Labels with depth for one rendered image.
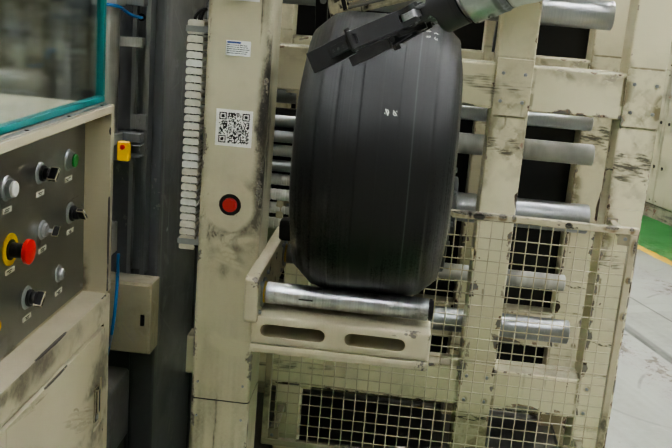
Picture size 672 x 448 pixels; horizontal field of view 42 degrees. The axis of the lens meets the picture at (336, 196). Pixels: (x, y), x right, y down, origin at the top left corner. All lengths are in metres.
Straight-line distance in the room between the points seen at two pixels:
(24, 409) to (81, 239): 0.40
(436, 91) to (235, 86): 0.42
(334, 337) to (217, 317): 0.28
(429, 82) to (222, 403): 0.84
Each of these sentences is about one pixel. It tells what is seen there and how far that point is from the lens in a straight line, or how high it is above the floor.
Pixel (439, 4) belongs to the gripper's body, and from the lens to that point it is 1.20.
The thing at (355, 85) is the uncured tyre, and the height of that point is 1.34.
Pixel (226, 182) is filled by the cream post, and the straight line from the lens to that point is 1.81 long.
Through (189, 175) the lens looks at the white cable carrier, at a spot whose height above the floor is 1.11.
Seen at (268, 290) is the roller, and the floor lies 0.91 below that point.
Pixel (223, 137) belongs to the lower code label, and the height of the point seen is 1.20.
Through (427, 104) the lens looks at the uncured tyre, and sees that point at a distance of 1.58.
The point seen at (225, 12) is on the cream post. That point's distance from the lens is 1.77.
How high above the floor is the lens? 1.50
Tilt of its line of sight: 13 degrees down
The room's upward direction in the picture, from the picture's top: 5 degrees clockwise
